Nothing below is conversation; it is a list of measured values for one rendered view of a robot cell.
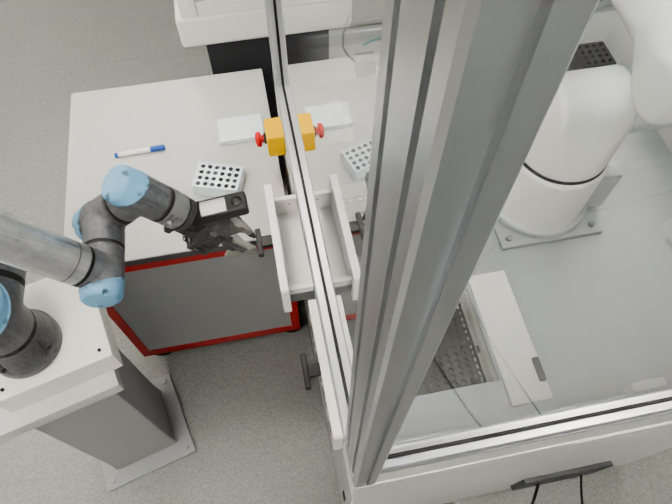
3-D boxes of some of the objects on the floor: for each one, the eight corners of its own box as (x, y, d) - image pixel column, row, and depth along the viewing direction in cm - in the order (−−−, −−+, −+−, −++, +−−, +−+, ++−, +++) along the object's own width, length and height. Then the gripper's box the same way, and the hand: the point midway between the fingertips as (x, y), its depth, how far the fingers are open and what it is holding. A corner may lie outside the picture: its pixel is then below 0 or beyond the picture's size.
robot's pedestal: (109, 492, 184) (-16, 447, 118) (88, 409, 198) (-35, 327, 132) (196, 451, 191) (124, 387, 125) (170, 373, 204) (92, 278, 138)
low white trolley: (148, 368, 205) (61, 271, 139) (144, 227, 235) (70, 93, 170) (305, 339, 211) (292, 233, 145) (281, 206, 241) (261, 67, 175)
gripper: (161, 201, 116) (233, 236, 132) (163, 246, 111) (238, 277, 127) (190, 182, 112) (260, 220, 129) (193, 227, 107) (266, 261, 123)
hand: (254, 241), depth 126 cm, fingers closed on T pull, 3 cm apart
